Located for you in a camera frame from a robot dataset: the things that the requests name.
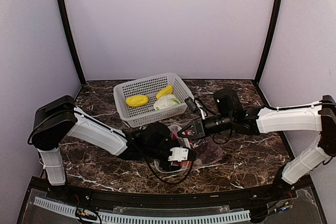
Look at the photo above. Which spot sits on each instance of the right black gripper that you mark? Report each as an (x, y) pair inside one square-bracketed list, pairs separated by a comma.
[(199, 128)]

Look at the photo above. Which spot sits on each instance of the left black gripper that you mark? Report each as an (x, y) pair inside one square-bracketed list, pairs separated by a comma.
[(169, 167)]

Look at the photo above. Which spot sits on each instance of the red fake food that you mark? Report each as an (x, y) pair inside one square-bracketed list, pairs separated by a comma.
[(185, 164)]

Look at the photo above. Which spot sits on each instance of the clear zip top bag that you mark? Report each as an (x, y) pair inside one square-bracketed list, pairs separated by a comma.
[(207, 151)]

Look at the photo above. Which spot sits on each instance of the white fake cauliflower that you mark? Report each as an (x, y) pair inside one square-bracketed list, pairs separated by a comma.
[(166, 101)]

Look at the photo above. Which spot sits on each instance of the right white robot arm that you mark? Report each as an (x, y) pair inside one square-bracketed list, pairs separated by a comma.
[(317, 116)]

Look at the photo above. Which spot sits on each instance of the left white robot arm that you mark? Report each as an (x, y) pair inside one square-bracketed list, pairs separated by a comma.
[(62, 118)]

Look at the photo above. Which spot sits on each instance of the white perforated plastic basket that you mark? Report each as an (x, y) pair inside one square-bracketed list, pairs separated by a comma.
[(150, 86)]

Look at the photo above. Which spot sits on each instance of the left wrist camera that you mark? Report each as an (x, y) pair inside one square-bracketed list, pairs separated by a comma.
[(181, 154)]

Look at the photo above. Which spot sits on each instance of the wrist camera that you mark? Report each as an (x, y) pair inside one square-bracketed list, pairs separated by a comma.
[(181, 154), (196, 106)]

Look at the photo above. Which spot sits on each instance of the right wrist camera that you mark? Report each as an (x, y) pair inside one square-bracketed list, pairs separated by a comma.
[(196, 106)]

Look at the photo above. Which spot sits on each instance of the black front rail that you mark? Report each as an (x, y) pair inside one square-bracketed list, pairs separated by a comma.
[(253, 197)]

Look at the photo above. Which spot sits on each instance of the white slotted cable duct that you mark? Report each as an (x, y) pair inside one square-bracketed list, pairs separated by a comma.
[(128, 215)]

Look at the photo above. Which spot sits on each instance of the right black frame post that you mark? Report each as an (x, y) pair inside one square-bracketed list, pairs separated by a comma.
[(268, 41)]

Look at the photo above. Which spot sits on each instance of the black frame post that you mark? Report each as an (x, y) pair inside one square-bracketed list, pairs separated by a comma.
[(268, 41), (70, 41)]

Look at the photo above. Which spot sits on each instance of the left black frame post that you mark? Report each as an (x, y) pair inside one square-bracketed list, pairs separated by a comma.
[(70, 41)]

